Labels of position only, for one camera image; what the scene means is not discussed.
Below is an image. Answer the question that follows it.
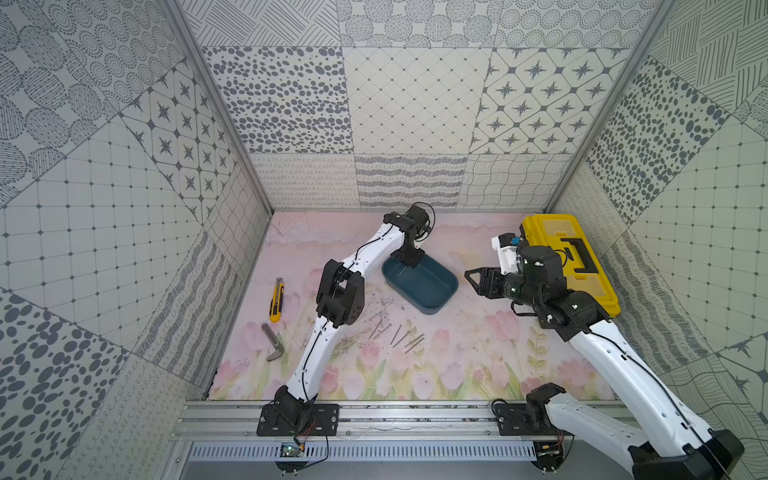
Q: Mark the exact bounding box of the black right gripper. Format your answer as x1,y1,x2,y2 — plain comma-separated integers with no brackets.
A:
464,267,543,310

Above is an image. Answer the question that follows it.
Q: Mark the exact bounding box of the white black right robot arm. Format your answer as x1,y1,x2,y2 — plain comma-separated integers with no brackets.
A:
464,234,745,479

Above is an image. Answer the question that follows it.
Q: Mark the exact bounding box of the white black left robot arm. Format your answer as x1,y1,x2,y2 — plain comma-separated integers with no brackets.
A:
273,202,435,433

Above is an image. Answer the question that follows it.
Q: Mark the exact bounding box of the teal plastic storage box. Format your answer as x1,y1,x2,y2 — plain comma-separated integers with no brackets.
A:
381,254,459,315

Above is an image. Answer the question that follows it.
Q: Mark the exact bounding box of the yellow black toolbox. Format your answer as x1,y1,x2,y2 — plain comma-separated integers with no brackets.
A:
521,214,621,318

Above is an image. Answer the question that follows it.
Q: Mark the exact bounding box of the yellow utility knife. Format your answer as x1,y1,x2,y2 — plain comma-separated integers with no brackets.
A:
269,277,285,323

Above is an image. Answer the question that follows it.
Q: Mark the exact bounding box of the small green circuit board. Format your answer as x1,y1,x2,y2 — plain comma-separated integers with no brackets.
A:
280,442,303,458

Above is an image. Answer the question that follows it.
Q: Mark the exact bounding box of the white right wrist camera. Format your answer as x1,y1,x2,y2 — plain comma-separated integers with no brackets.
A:
491,232,520,275

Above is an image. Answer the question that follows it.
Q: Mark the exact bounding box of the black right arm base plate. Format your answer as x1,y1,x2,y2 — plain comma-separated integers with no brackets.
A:
491,399,538,437

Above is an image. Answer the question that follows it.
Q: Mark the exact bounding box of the grey metal angle bracket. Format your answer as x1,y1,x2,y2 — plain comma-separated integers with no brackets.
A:
261,323,284,362

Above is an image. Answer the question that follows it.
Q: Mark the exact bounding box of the white slotted cable duct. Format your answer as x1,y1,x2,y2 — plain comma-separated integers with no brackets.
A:
188,440,536,462

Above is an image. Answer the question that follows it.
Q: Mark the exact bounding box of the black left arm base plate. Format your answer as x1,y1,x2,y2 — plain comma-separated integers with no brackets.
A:
256,403,340,437

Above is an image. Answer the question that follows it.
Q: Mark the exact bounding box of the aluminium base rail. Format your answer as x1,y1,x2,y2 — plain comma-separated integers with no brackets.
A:
170,400,571,441

